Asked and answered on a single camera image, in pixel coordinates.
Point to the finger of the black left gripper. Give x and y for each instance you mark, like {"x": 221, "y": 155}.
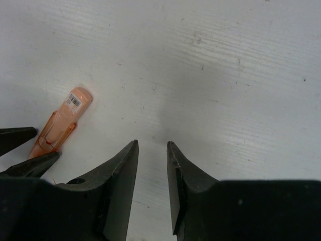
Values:
{"x": 12, "y": 138}
{"x": 34, "y": 168}

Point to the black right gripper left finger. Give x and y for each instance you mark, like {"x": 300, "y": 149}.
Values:
{"x": 93, "y": 206}

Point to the orange correction tape pen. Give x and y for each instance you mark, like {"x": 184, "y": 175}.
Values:
{"x": 62, "y": 122}

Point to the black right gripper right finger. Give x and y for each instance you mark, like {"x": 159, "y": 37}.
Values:
{"x": 204, "y": 208}

